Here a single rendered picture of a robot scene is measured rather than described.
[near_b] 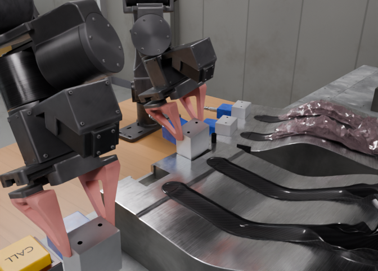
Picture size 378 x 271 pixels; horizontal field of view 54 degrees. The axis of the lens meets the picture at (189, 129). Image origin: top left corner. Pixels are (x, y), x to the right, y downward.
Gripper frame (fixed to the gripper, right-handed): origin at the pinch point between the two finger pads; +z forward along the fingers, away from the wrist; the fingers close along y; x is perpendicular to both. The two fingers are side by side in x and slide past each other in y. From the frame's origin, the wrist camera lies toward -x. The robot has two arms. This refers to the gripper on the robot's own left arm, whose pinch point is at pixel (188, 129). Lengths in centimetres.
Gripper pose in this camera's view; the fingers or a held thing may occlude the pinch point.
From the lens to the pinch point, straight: 65.6
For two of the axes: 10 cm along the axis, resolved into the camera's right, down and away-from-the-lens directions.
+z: 3.7, 8.9, 2.8
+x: -6.4, 0.2, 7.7
